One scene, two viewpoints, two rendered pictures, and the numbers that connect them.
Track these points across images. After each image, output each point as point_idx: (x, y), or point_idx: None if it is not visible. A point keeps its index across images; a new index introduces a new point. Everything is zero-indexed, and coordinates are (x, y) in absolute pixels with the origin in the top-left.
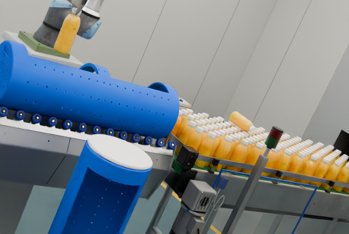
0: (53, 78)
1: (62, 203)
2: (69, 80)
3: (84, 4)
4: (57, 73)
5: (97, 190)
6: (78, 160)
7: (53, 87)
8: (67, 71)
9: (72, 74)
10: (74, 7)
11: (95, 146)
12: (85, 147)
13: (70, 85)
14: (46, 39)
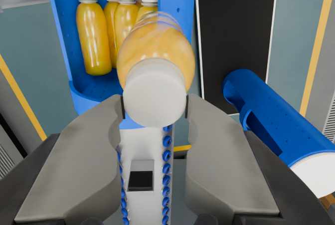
0: (187, 33)
1: None
2: None
3: (252, 136)
4: (182, 25)
5: None
6: None
7: (192, 24)
8: None
9: None
10: (124, 114)
11: None
12: None
13: None
14: None
